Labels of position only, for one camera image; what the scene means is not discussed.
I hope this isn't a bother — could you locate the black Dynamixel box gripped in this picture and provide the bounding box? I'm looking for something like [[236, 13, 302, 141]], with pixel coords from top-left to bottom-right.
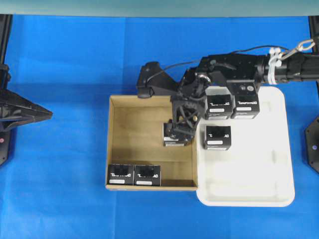
[[162, 123, 184, 147]]

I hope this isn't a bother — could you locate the black Dynamixel box far left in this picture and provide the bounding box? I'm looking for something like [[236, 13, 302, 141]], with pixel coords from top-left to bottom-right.
[[107, 164, 135, 186]]

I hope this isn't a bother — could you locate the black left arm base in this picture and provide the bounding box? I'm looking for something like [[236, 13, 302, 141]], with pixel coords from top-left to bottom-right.
[[0, 131, 11, 166]]

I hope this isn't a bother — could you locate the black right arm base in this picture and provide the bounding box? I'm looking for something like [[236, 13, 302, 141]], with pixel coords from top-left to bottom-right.
[[305, 117, 319, 174]]

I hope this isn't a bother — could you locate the black camera cable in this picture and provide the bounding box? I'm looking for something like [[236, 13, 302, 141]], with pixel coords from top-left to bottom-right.
[[147, 45, 290, 83]]

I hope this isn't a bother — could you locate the black right frame post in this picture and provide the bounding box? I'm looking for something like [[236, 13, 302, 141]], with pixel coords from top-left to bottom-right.
[[308, 15, 319, 53]]

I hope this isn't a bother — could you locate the black dynamixel box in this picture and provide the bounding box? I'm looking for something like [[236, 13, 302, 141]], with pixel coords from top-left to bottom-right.
[[107, 164, 135, 186], [134, 165, 161, 186]]

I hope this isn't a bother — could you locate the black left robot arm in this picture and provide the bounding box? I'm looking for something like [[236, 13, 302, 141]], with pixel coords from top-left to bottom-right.
[[0, 64, 53, 132]]

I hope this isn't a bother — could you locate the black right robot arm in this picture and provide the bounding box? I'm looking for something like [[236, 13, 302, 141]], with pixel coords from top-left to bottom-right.
[[163, 53, 319, 145]]

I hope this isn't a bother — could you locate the open brown cardboard box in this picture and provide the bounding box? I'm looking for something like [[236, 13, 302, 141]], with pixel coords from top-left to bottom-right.
[[105, 95, 197, 191]]

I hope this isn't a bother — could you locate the black left frame post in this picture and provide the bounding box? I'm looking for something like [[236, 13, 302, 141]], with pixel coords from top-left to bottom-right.
[[0, 14, 13, 64]]

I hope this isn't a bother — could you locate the black box tray top-right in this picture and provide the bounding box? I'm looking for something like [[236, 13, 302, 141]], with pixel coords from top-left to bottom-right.
[[231, 95, 260, 120]]

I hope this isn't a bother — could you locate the blue table cloth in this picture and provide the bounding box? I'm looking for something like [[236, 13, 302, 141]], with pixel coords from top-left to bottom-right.
[[0, 15, 319, 239]]

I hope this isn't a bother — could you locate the white plastic tray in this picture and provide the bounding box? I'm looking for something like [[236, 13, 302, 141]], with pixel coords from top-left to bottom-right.
[[195, 86, 295, 207]]

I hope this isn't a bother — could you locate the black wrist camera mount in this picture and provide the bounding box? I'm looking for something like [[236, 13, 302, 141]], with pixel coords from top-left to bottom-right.
[[136, 62, 179, 99]]

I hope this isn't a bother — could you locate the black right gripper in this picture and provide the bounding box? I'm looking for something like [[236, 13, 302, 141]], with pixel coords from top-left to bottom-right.
[[165, 69, 210, 146]]

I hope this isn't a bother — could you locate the black box tray middle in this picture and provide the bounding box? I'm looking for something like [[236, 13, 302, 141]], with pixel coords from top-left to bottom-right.
[[204, 125, 232, 150]]

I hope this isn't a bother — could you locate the black frame post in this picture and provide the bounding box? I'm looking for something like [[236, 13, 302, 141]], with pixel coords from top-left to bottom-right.
[[308, 15, 319, 53], [0, 14, 13, 64]]

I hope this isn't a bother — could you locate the black box tray top-left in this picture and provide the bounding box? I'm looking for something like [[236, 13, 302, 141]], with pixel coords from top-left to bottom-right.
[[205, 86, 233, 120]]

